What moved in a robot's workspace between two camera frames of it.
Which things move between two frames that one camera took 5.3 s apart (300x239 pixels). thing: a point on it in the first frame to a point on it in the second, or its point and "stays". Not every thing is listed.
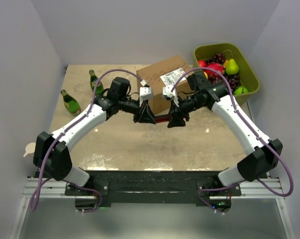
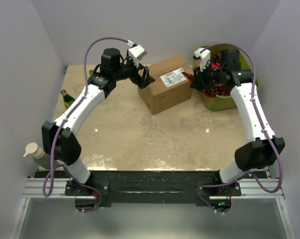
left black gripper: (145, 114) to (144, 81)
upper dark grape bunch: (219, 58) stays
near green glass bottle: (71, 104) stays
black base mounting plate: (154, 186) stays
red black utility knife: (164, 118) to (189, 77)
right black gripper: (177, 121) to (199, 82)
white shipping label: (171, 78) stays
